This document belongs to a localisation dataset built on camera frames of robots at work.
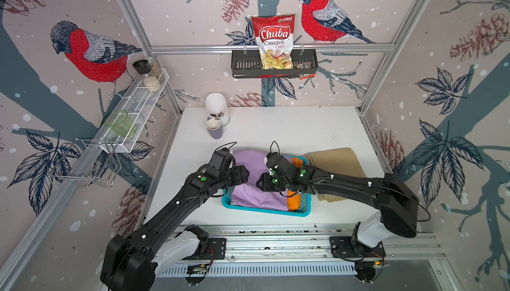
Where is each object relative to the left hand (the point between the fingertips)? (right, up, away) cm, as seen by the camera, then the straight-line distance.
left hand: (246, 170), depth 80 cm
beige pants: (+45, +1, +15) cm, 48 cm away
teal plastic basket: (+21, -14, -7) cm, 27 cm away
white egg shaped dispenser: (-19, +30, +27) cm, 45 cm away
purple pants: (+1, -7, -7) cm, 10 cm away
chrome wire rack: (-45, +8, -22) cm, 51 cm away
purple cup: (-18, +17, +21) cm, 33 cm away
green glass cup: (-42, +19, -13) cm, 48 cm away
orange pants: (+20, -12, 0) cm, 23 cm away
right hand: (+5, -6, -1) cm, 7 cm away
